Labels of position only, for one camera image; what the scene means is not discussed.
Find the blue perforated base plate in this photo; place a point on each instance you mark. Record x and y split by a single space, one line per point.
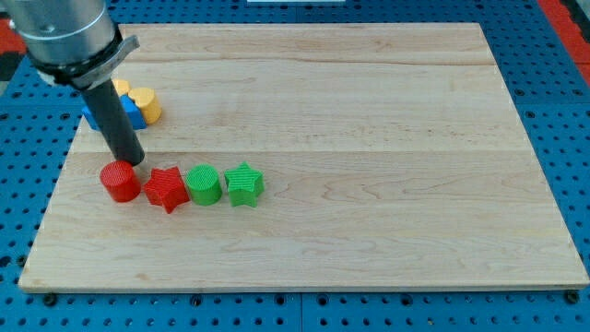
546 82

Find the blue triangle block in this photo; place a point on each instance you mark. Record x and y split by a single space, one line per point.
132 111

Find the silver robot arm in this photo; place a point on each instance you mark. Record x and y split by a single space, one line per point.
70 42

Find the green cylinder block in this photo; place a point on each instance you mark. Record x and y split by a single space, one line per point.
203 185

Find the yellow block behind rod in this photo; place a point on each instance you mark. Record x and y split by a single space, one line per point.
122 86

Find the green star block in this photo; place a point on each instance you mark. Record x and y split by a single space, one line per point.
244 185

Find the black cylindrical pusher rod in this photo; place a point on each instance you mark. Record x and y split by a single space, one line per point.
109 114

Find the yellow heart block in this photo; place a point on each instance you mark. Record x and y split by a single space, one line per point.
147 102

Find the red star block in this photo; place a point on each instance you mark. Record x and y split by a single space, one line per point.
165 188

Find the red cylinder block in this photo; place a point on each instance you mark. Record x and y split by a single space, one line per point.
120 180

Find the wooden board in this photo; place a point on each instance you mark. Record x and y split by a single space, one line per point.
393 160

